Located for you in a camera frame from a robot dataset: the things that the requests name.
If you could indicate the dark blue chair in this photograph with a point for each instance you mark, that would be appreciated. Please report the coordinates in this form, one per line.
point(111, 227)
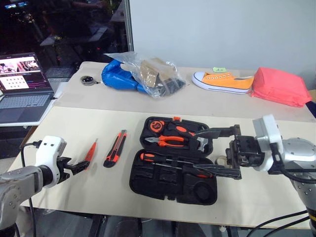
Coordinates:
point(311, 108)

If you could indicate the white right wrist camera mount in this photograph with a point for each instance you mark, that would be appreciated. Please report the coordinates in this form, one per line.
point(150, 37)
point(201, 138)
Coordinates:
point(267, 138)

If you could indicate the brown cardboard box in bag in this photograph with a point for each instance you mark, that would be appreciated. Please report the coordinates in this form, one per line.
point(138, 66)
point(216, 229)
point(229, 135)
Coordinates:
point(150, 71)

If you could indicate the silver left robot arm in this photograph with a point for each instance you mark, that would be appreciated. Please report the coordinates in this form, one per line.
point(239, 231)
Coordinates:
point(14, 182)

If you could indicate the green sticky note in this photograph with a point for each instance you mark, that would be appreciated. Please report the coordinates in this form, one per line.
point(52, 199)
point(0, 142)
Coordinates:
point(219, 69)

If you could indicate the white tape roll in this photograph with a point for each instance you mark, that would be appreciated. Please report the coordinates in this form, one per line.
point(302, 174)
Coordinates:
point(221, 161)

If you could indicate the orange black utility knife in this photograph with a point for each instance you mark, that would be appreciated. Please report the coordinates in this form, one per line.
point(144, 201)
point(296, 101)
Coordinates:
point(116, 149)

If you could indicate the clear plastic bag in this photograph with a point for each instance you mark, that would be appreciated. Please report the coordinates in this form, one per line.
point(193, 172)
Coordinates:
point(153, 74)

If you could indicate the blue plastic bag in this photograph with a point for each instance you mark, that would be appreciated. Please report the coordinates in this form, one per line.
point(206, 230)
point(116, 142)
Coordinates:
point(116, 77)

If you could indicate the orange black tape measure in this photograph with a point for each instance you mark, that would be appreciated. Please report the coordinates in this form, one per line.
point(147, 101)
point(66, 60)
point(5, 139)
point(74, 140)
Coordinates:
point(156, 126)

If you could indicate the black parts in clear bag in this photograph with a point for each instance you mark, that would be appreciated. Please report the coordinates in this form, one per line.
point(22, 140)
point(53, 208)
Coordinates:
point(172, 85)

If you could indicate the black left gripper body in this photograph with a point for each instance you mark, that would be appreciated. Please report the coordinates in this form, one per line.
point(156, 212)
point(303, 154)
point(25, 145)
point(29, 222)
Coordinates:
point(63, 170)

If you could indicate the grey open laptop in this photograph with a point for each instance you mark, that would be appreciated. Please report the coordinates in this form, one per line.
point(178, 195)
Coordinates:
point(22, 103)

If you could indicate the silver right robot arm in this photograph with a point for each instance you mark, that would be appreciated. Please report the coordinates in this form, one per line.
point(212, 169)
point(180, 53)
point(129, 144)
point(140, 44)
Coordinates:
point(300, 153)

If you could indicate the red folded cloth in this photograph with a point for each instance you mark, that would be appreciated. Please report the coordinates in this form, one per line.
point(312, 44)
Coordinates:
point(279, 86)

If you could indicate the red tester screwdriver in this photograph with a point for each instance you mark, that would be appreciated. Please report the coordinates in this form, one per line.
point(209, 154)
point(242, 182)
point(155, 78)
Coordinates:
point(91, 150)

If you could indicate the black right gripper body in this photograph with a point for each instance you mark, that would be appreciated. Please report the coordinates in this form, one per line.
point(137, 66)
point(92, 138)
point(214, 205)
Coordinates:
point(244, 151)

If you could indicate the small round metal tin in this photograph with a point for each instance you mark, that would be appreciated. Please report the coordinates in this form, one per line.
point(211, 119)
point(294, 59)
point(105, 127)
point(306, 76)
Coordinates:
point(87, 80)

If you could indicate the short orange black screwdriver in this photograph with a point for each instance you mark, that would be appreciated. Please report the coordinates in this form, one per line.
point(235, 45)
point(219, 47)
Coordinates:
point(150, 157)

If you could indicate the orange canvas sneaker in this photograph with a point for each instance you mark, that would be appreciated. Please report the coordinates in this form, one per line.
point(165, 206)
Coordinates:
point(222, 82)

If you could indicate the black plastic tool case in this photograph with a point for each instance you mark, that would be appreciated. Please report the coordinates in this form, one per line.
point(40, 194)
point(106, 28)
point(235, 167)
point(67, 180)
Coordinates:
point(163, 182)

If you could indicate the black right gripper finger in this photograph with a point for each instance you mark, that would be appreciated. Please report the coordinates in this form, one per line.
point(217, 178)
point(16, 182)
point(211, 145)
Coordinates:
point(217, 132)
point(217, 170)

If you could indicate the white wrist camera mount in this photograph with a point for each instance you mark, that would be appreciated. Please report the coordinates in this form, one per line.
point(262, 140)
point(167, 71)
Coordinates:
point(49, 150)
point(267, 138)

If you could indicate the silver metal post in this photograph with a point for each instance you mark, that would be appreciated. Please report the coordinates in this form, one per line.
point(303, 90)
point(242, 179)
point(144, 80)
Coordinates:
point(129, 24)

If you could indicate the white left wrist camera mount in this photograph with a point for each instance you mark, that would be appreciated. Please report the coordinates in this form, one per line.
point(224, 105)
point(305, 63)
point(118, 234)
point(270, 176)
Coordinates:
point(49, 150)

